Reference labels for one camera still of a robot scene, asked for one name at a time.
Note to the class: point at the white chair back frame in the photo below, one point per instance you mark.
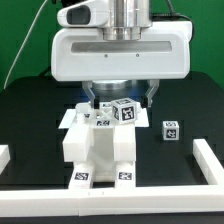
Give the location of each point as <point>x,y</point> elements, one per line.
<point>79,140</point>

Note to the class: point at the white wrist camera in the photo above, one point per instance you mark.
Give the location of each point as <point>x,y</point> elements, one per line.
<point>90,13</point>

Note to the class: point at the white U-shaped obstacle fence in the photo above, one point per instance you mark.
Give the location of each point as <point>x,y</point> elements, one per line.
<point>112,201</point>

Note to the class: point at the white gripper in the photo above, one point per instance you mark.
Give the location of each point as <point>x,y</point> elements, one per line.
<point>162,52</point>

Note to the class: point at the white tagged cube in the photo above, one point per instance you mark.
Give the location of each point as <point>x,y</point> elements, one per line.
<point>170,130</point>
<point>124,110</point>

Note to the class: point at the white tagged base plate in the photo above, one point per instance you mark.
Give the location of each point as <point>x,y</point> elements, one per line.
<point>69,116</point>

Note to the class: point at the white part at left edge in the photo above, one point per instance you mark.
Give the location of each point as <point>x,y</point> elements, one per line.
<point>4,157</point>

